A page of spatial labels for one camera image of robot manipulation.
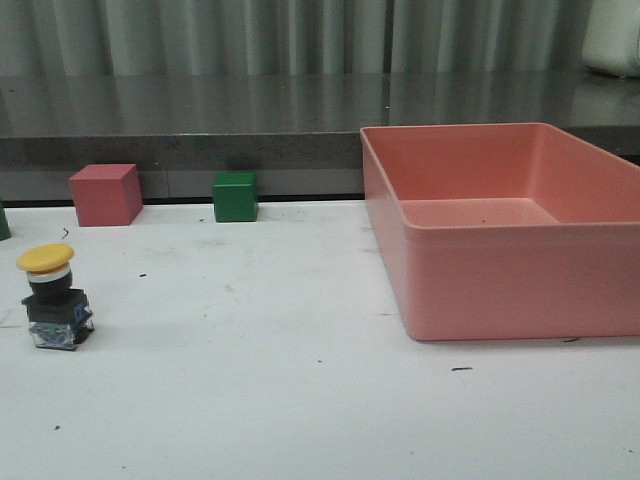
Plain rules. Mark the pink cube block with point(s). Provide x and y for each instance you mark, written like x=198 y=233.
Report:
x=106 y=194

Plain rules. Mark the grey back counter shelf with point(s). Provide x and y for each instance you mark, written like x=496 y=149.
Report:
x=299 y=133

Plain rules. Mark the dark green block at edge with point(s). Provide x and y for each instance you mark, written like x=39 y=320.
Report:
x=5 y=232

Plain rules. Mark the pink plastic bin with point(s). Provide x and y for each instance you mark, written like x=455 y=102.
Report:
x=504 y=231

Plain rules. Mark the yellow push button switch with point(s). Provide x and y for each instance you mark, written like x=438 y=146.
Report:
x=59 y=315

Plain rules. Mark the white appliance in background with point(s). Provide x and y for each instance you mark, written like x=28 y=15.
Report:
x=611 y=43

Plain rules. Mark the green cube block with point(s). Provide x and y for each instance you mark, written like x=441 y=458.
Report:
x=235 y=197

